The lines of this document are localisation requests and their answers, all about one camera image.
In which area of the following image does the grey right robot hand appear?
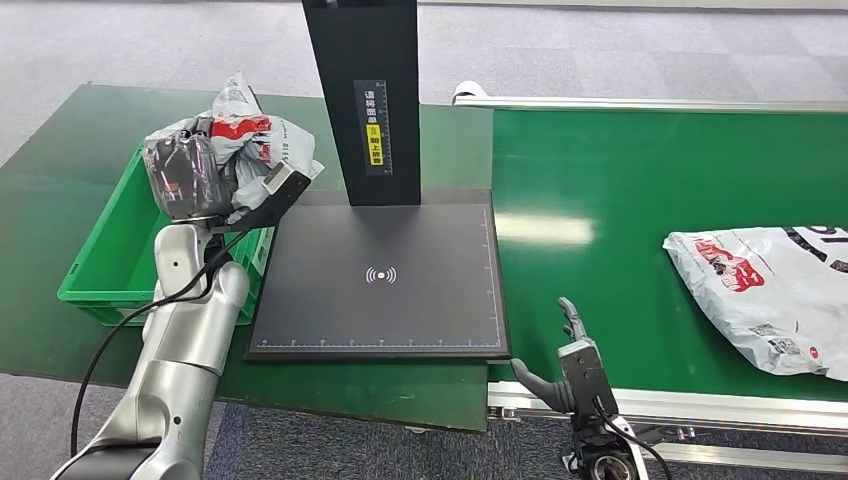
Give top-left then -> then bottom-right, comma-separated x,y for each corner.
510,296 -> 593,415

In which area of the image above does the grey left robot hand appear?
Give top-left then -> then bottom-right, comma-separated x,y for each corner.
143,117 -> 234,221

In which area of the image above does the grey courier bag red print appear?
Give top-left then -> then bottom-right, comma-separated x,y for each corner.
198,72 -> 326,225

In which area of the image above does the black inbound scanner machine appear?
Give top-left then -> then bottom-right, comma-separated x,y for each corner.
245,0 -> 513,362

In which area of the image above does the black yellow machine label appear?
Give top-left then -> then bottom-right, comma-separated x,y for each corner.
352,79 -> 394,178

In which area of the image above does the green conveyor belt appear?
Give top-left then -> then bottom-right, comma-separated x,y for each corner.
488,109 -> 848,403

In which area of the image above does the green plastic crate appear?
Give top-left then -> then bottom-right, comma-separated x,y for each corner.
57,140 -> 276,327

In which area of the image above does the grey courier bag black print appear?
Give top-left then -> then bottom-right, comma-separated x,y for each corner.
662,226 -> 848,384

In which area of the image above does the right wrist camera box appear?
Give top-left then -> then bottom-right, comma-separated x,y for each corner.
558,339 -> 621,425

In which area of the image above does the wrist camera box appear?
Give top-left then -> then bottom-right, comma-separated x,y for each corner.
225,162 -> 313,233
558,339 -> 621,425

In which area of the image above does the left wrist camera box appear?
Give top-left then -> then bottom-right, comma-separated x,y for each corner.
225,162 -> 313,233

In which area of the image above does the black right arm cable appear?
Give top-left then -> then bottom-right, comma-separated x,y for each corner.
591,396 -> 674,480

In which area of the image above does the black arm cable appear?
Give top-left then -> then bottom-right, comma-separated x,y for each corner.
591,396 -> 674,480
69,228 -> 243,458

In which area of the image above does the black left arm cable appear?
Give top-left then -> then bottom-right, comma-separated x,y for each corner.
69,228 -> 243,458

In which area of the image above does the aluminium conveyor side rail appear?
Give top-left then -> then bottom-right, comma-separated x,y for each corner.
488,380 -> 848,439
452,94 -> 848,115

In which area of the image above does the aluminium conveyor support frame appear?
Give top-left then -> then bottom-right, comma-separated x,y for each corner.
563,433 -> 848,475

